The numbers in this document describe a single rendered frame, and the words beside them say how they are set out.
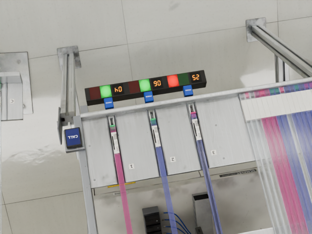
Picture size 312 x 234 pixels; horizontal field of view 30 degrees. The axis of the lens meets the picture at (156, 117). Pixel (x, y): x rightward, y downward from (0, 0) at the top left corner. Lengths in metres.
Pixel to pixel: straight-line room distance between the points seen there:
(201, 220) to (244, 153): 0.36
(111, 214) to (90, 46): 0.73
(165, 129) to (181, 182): 0.31
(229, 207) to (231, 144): 0.37
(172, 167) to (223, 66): 0.91
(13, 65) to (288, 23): 1.08
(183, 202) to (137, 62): 0.68
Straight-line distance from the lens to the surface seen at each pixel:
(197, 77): 1.64
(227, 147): 1.56
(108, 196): 1.81
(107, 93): 1.62
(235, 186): 1.85
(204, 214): 1.83
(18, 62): 2.28
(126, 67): 2.29
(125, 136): 1.56
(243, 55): 2.37
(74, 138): 1.52
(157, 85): 1.63
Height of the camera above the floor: 2.19
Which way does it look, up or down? 67 degrees down
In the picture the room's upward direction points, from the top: 160 degrees clockwise
